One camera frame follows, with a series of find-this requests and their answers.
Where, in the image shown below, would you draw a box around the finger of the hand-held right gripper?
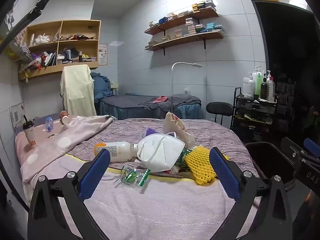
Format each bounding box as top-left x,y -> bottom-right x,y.
303,138 -> 320,159
280,137 -> 313,161

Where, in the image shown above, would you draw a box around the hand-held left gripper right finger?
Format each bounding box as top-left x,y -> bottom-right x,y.
209,147 -> 293,240

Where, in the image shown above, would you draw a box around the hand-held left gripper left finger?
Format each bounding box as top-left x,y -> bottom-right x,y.
27,148 -> 112,240

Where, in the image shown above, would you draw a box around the black trash bin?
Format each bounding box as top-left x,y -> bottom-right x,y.
244,141 -> 304,205

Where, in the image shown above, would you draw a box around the yellow foam fruit net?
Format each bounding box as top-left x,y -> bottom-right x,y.
184,146 -> 229,186

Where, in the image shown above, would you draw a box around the white plastic bottle orange cap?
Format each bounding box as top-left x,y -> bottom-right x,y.
94,141 -> 139,162

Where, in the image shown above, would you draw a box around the clear green candy wrapper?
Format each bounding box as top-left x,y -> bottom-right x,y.
114,165 -> 152,187

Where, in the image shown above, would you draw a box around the green snack packet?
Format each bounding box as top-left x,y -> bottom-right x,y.
175,148 -> 193,168

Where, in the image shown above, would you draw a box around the beige paper bag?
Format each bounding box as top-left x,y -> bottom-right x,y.
162,112 -> 194,148

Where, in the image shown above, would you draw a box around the white face mask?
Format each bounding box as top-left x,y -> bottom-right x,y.
136,133 -> 186,173

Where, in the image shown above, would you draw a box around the person's right forearm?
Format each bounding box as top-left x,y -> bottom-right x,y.
292,191 -> 320,240

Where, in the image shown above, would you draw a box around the pink polka dot blanket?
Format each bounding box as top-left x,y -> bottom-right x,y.
15,115 -> 118,180

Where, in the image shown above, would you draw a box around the dark display rack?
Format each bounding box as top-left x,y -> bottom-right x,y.
276,79 -> 298,120

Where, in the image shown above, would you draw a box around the purple striped blanket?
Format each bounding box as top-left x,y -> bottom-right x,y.
67,118 -> 262,180

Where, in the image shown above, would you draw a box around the black metal cart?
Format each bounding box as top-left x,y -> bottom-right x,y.
230,87 -> 278,140

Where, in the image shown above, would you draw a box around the clear bottle red cap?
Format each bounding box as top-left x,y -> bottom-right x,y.
266,76 -> 276,102

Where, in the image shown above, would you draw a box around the small red white bottle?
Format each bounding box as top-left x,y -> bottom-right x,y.
59,110 -> 70,125

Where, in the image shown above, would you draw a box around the black round stool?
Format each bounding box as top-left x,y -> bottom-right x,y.
206,102 -> 233,127

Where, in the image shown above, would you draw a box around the dark pump bottle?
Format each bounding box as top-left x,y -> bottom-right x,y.
260,74 -> 268,100

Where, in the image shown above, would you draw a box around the purple wrapper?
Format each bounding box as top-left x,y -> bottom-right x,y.
142,127 -> 157,138

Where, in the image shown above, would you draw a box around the green bottle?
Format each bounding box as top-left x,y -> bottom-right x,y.
255,74 -> 262,99

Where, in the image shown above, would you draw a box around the white pump bottle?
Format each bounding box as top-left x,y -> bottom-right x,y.
242,72 -> 255,98
252,66 -> 263,80

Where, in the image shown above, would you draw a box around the drink cup with straw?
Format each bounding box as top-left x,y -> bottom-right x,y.
22,115 -> 38,147

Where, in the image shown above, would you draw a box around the cream cloth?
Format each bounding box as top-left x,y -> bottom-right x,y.
60,64 -> 97,117

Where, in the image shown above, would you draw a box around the blue bedding pile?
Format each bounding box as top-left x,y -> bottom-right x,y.
90,72 -> 115,103

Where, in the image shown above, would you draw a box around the wooden cubby shelf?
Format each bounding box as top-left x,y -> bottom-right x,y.
18,19 -> 102,82

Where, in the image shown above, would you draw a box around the white floor lamp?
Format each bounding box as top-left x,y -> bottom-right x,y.
171,62 -> 203,120

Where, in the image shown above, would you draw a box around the row of small boxes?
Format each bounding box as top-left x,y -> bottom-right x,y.
149,0 -> 217,28

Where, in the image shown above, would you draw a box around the wall poster with code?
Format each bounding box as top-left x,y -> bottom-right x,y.
9,102 -> 25,128

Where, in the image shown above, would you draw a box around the small wall poster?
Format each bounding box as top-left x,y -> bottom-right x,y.
98,44 -> 108,67

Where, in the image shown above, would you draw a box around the wooden wall shelf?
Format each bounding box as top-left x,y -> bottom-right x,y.
144,6 -> 219,37
145,29 -> 224,55

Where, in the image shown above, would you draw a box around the wooden wall shelves with boxes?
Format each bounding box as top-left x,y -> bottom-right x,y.
147,17 -> 223,48

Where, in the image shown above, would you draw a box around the black metal frame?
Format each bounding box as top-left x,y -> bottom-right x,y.
0,0 -> 67,53

